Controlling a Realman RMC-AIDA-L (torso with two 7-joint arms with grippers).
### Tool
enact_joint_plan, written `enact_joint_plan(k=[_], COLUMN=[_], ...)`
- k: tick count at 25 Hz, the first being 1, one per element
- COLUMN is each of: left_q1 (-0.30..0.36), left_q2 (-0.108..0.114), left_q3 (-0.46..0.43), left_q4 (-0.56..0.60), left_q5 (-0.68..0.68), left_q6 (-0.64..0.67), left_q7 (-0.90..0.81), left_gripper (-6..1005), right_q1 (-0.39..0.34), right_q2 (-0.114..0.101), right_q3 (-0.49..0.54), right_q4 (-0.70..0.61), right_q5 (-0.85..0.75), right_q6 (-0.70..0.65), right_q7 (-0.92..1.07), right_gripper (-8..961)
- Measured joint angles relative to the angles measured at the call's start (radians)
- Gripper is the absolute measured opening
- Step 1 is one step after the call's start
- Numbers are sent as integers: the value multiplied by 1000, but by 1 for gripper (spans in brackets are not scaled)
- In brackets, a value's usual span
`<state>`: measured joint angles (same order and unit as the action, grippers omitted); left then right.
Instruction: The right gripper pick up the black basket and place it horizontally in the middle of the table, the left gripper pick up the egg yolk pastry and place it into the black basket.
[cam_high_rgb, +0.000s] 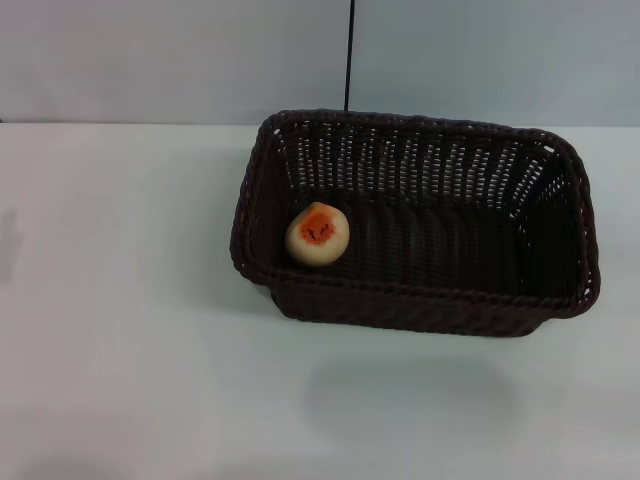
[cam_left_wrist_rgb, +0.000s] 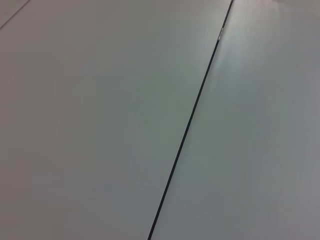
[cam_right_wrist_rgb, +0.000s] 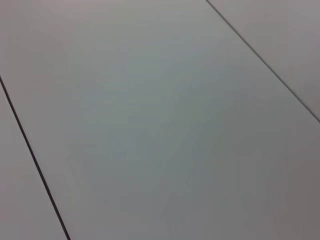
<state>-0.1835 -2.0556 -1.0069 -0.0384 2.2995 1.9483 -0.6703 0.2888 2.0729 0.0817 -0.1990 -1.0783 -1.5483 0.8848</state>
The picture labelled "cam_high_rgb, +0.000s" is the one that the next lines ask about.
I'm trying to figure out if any dark brown woven basket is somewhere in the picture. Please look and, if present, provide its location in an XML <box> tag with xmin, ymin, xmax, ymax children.
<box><xmin>228</xmin><ymin>109</ymin><xmax>601</xmax><ymax>337</ymax></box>

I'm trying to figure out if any black vertical wall strip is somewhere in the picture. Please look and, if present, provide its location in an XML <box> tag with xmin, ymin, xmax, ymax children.
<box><xmin>342</xmin><ymin>0</ymin><xmax>356</xmax><ymax>112</ymax></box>

